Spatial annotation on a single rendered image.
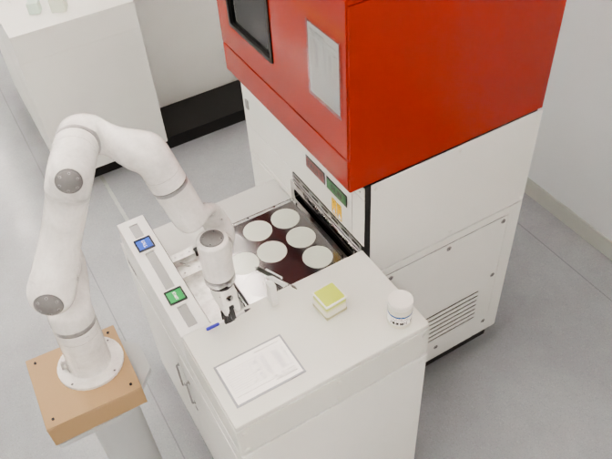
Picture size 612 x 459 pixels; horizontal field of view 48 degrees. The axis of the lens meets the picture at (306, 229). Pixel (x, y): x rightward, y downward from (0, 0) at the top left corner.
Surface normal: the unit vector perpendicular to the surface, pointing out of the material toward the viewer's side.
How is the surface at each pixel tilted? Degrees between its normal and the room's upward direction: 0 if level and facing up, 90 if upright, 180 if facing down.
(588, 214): 90
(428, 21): 90
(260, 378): 0
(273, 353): 0
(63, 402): 4
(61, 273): 66
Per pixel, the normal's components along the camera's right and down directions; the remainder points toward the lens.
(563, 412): -0.05, -0.71
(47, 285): 0.22, 0.25
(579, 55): -0.86, 0.40
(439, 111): 0.51, 0.59
